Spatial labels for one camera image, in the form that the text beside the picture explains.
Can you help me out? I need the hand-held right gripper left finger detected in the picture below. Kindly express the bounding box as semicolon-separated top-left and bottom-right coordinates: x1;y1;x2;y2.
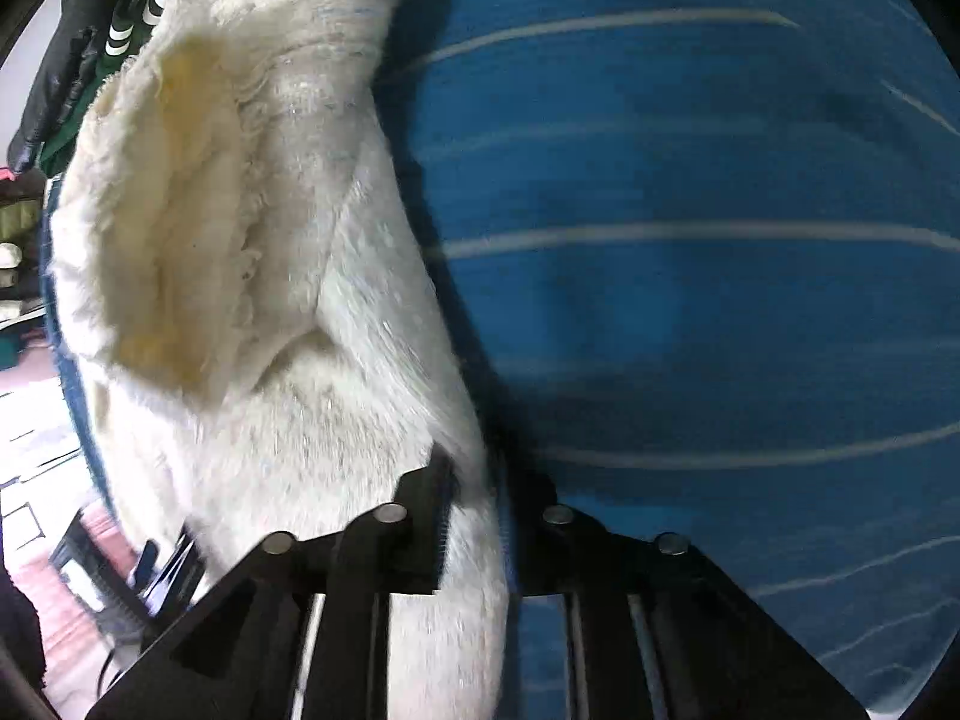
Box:
85;444;460;720

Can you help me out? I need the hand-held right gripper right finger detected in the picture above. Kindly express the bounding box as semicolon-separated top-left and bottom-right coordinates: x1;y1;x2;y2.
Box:
501;457;871;720

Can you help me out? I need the white fluffy fleece garment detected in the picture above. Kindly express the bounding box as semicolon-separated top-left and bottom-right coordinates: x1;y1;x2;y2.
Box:
46;0;512;720

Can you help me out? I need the blue striped bed sheet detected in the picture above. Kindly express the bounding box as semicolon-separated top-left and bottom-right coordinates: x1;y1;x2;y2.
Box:
41;0;960;720

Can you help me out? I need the black metal rack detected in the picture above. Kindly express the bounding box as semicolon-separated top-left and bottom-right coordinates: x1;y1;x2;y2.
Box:
46;508;207;680

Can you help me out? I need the green white striped garment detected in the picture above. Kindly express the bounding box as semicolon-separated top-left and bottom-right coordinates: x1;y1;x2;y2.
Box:
37;0;218;175

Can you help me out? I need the black jacket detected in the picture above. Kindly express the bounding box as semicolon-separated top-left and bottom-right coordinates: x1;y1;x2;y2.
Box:
6;0;162;175

